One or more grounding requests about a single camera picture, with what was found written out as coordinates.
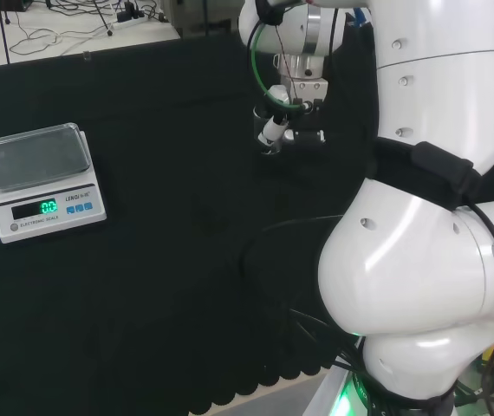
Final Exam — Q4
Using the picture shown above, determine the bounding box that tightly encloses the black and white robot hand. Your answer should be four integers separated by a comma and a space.
257, 78, 330, 156

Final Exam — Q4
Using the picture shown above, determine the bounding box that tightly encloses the white power strip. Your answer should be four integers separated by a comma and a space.
115, 9, 147, 24

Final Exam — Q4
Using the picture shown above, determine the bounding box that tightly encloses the black tripod leg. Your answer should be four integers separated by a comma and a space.
92, 0, 114, 36

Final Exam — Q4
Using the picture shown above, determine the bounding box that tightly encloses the black bench cloth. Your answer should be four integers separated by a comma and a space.
0, 16, 494, 416

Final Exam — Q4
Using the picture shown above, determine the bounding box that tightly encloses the white electronic balance steel pan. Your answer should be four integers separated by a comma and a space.
0, 122, 107, 244

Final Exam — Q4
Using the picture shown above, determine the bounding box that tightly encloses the black box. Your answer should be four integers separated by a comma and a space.
0, 0, 35, 13

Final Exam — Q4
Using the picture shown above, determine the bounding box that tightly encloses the green cable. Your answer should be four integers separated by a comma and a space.
248, 18, 305, 112

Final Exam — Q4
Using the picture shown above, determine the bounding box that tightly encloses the black cable bundle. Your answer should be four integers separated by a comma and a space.
289, 306, 372, 380

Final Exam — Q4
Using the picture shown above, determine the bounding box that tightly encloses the black floor cable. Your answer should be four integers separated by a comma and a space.
7, 0, 114, 56

